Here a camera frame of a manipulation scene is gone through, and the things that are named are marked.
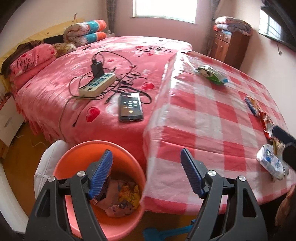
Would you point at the black yellow small wrapper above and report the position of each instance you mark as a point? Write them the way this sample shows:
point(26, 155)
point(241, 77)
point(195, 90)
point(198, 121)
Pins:
point(278, 146)

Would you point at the yellow foil snack wrapper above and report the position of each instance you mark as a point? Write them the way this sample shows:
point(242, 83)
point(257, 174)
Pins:
point(130, 194)

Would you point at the brown wooden cabinet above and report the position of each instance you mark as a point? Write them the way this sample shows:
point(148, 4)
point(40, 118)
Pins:
point(229, 48)

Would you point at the white stool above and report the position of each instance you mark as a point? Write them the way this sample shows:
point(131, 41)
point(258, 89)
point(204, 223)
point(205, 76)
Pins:
point(47, 164)

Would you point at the window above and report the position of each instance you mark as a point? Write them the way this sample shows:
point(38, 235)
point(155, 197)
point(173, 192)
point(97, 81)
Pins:
point(179, 10)

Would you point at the red checkered tablecloth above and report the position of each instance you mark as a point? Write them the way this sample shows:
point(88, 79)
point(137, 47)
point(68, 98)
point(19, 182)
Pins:
point(215, 124)

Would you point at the orange trash bucket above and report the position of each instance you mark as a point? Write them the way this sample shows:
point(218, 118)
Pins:
point(124, 167)

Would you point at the green white snack bag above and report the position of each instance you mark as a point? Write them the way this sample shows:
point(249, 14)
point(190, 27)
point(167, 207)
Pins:
point(212, 74)

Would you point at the white blue crumpled wrapper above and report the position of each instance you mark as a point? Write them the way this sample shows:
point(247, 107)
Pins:
point(273, 164)

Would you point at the cream power strip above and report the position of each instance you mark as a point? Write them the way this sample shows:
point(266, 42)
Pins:
point(97, 85)

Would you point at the brown floral pillow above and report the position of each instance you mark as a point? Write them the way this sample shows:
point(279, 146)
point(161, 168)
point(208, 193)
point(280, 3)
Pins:
point(63, 48)

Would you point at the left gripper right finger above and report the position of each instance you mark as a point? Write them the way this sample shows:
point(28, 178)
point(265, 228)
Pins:
point(195, 171)

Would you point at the orange blue snack wrapper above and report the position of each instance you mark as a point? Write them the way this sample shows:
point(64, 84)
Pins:
point(253, 105)

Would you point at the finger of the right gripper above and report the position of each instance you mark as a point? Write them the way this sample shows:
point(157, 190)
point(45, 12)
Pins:
point(283, 136)

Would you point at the folded blanket on cabinet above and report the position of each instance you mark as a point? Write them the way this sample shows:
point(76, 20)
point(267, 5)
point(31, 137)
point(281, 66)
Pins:
point(231, 24)

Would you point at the person's right hand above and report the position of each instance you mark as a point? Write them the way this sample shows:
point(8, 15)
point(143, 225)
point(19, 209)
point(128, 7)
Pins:
point(286, 210)

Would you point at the black smartphone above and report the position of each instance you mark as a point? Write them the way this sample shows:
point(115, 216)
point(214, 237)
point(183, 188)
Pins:
point(130, 107)

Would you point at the pink bed blanket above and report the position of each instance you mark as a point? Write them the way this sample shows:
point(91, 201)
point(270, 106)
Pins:
point(50, 102)

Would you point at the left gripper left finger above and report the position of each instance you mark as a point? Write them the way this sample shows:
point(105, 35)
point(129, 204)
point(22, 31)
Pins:
point(98, 172)

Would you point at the black charger with cable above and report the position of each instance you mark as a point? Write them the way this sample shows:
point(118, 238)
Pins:
point(98, 61)

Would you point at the white bedside table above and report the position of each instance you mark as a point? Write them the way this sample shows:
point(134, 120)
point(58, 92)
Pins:
point(11, 121)

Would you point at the red silver snack wrapper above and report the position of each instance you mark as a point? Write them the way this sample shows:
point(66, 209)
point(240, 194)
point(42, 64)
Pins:
point(267, 125)

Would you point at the grey curtain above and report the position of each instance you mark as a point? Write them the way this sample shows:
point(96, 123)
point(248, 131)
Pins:
point(111, 11)

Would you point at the wall mounted black television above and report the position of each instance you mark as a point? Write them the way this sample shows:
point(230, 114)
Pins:
point(277, 21)

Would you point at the rolled colourful quilt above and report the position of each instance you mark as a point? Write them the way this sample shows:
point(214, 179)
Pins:
point(85, 33)

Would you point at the yellow headboard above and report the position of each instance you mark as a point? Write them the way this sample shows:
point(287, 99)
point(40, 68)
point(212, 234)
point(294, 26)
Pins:
point(10, 43)

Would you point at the folded pink love blanket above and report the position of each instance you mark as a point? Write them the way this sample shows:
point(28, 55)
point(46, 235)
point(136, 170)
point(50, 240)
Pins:
point(30, 63)

